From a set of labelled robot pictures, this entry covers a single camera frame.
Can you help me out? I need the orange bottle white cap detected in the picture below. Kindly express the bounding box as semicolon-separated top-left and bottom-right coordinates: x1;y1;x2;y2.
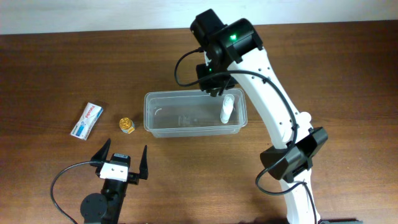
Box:
299;111;312;123

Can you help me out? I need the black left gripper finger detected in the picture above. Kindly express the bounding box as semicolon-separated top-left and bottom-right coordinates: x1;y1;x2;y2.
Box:
90;138;111;162
139;145;149;180

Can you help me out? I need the white Panadol box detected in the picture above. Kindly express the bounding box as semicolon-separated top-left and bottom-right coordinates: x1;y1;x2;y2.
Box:
70;103;103;141

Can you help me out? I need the small gold-lid jar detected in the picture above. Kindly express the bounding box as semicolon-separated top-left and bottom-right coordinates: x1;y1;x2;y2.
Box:
119;117;135;134

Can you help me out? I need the white spray bottle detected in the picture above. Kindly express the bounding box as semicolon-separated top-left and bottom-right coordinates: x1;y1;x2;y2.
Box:
220;94;234;124

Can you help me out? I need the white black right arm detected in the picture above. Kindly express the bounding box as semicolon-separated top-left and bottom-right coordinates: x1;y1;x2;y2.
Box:
190;9;328;223

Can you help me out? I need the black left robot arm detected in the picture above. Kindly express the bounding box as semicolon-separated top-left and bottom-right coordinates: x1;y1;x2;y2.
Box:
80;139;149;223

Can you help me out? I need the clear plastic container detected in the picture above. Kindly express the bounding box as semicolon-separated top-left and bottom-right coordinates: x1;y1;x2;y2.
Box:
144;88;248;138

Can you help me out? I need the black left camera cable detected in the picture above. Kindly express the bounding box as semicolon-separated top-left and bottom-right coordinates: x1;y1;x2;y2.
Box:
50;161;103;224

